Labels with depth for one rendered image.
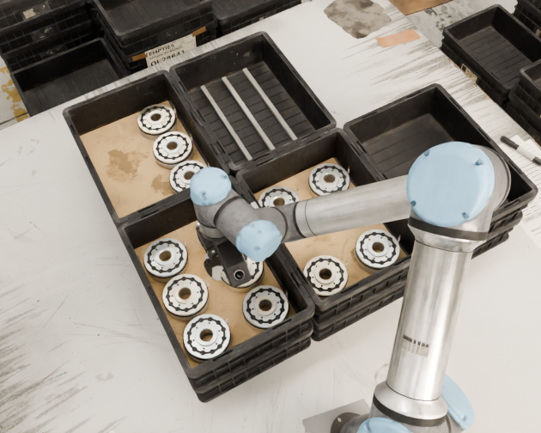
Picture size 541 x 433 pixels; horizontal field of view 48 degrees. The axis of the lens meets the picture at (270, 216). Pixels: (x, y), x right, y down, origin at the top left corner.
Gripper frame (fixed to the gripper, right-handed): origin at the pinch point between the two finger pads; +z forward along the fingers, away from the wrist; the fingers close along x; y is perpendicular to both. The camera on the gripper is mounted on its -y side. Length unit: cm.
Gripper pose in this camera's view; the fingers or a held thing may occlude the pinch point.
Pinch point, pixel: (229, 275)
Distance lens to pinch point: 141.3
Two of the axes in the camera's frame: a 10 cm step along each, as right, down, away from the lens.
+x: -8.9, 4.1, -2.2
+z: 0.3, 5.2, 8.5
